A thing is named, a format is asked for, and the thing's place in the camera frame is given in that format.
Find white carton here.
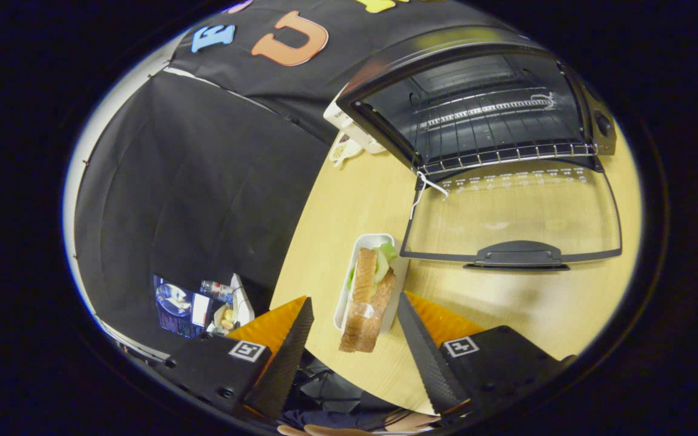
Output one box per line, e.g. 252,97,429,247
207,274,256,334

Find white string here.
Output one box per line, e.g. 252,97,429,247
410,171,450,220

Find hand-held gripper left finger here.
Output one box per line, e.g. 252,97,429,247
167,296,315,421

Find brown bread sandwich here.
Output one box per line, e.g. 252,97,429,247
339,242,398,354

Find blue printed box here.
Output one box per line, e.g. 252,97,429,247
154,276,210,339

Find white rectangular food tray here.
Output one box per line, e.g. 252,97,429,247
332,233,410,337

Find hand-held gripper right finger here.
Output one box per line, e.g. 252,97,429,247
396,291,577,418

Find small white snack dish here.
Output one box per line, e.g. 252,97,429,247
329,132,363,169

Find black toaster oven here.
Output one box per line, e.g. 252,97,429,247
336,25,623,271

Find black backdrop cloth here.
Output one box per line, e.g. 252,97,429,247
73,0,568,358

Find clear plastic bottle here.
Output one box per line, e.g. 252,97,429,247
201,280,234,300

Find white pop-up toaster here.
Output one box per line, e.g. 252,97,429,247
323,91,386,155

